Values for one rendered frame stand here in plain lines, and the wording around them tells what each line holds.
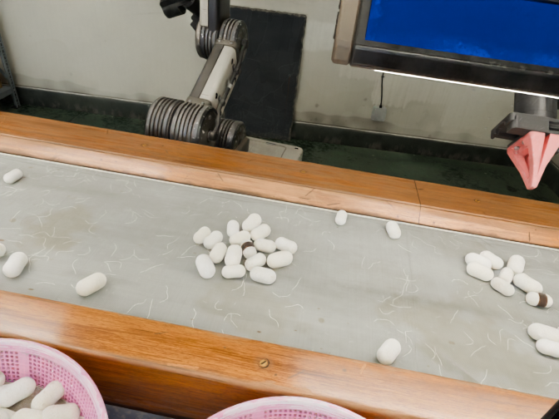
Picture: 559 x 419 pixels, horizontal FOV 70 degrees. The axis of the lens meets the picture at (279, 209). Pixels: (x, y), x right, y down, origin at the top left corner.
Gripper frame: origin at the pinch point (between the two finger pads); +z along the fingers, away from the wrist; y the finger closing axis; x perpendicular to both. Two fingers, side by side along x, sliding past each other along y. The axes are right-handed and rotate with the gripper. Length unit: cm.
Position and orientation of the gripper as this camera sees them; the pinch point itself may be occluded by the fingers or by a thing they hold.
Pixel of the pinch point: (531, 183)
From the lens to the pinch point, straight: 69.0
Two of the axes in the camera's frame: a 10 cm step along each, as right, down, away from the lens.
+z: -2.0, 9.5, -2.6
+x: 0.2, 2.6, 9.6
